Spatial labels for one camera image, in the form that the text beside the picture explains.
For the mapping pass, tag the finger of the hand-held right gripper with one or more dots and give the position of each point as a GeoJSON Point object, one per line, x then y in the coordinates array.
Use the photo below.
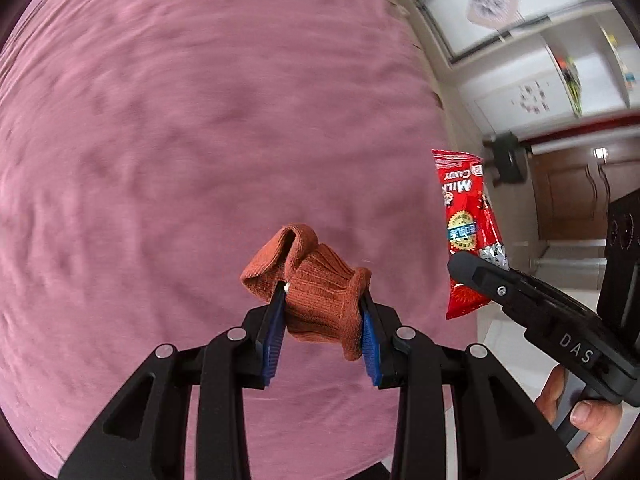
{"type": "Point", "coordinates": [555, 290]}
{"type": "Point", "coordinates": [480, 272]}

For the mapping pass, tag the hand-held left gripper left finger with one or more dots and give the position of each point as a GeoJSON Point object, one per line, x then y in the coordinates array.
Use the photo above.
{"type": "Point", "coordinates": [272, 345]}

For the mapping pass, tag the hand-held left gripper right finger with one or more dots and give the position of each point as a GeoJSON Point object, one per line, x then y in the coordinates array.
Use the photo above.
{"type": "Point", "coordinates": [371, 350]}

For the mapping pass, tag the red candy packet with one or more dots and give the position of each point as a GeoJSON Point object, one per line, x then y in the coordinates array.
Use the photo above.
{"type": "Point", "coordinates": [465, 210]}

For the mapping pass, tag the rust orange knitted sock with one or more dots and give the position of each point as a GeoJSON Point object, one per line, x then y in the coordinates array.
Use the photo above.
{"type": "Point", "coordinates": [320, 300]}

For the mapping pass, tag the person's right hand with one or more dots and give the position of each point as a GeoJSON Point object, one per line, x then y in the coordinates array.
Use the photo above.
{"type": "Point", "coordinates": [595, 412]}

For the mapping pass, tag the brown wooden cabinet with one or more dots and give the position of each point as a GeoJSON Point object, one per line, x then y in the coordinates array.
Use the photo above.
{"type": "Point", "coordinates": [565, 195]}

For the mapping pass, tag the dark stool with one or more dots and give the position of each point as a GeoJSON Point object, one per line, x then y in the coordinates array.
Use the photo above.
{"type": "Point", "coordinates": [507, 157]}

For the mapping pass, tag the white wardrobe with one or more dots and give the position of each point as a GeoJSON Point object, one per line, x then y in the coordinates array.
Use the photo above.
{"type": "Point", "coordinates": [500, 60]}

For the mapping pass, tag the pink bed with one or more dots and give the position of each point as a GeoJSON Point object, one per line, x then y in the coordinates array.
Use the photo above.
{"type": "Point", "coordinates": [200, 110]}

